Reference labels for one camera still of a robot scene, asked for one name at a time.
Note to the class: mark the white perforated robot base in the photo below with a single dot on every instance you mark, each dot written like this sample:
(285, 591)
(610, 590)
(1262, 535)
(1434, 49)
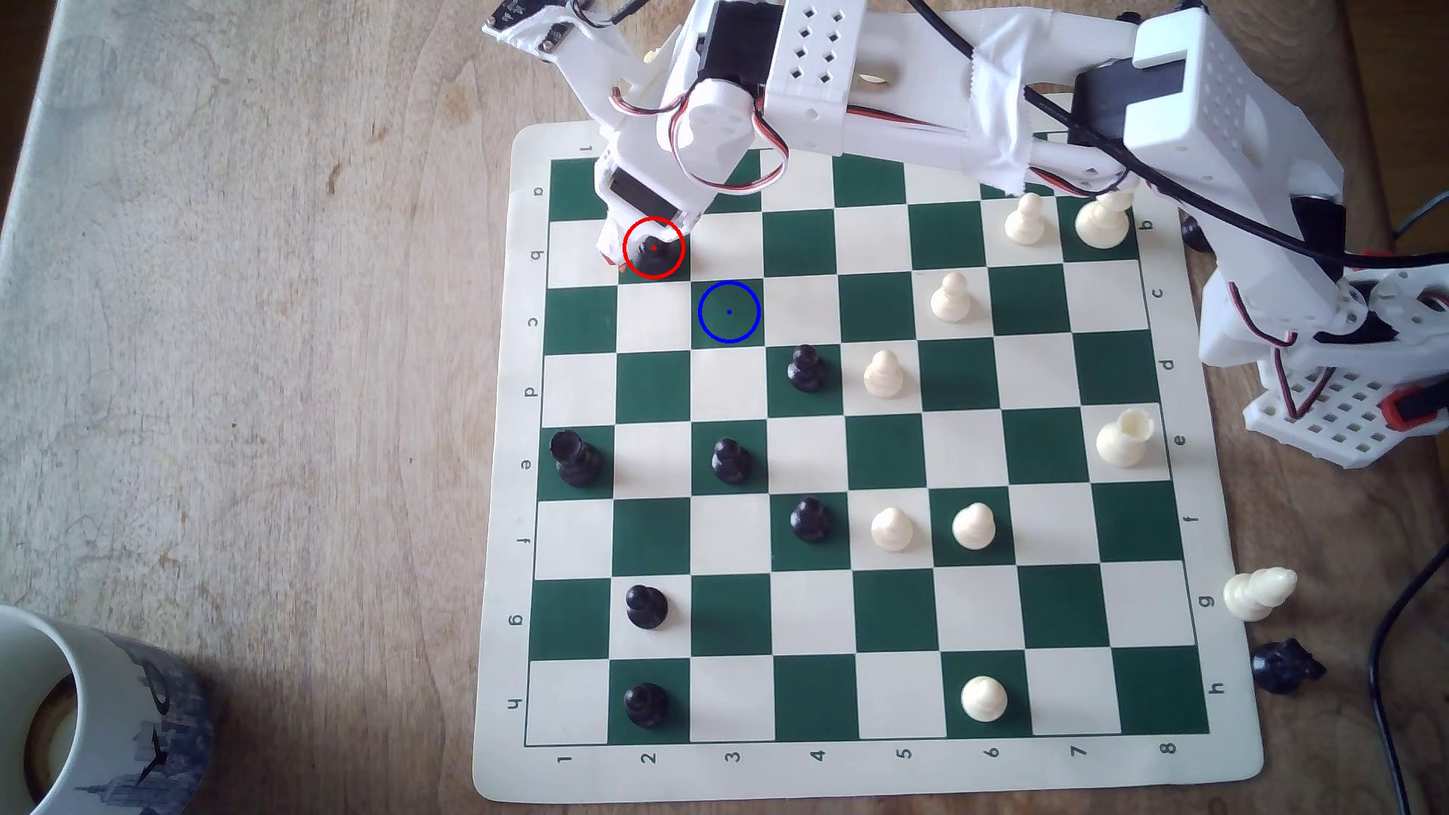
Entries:
(1336, 425)

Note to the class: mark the green white chess mat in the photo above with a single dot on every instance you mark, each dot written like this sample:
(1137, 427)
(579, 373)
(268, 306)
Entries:
(725, 679)

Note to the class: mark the black chess knight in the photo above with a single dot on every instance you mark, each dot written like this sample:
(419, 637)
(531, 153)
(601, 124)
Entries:
(1287, 666)

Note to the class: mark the white chess rook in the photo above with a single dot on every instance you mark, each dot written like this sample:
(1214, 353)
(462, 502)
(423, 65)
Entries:
(1124, 439)

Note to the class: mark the large white chess piece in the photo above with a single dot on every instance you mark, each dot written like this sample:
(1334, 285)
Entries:
(1102, 223)

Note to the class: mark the white printed robot arm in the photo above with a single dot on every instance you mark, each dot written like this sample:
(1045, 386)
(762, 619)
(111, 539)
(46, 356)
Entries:
(826, 68)

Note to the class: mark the white mug skyline print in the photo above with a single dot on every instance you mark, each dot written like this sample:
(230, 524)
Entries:
(125, 702)

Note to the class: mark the orange black clamp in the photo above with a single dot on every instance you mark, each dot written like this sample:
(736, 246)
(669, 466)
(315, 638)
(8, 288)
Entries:
(1409, 408)

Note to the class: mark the tall black chess piece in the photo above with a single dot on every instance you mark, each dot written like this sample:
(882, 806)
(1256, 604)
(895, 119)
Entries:
(654, 256)

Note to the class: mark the black chess rook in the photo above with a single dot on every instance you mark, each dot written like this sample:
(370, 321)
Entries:
(576, 459)

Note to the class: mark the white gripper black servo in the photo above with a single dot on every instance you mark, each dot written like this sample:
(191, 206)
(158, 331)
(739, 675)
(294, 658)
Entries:
(636, 193)

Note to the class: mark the white chess pawn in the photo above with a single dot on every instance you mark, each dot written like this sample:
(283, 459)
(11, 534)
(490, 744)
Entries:
(1026, 221)
(974, 526)
(951, 299)
(983, 700)
(883, 374)
(892, 530)

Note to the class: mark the black chess pawn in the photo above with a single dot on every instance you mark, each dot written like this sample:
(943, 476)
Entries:
(810, 520)
(806, 370)
(731, 462)
(646, 608)
(646, 705)

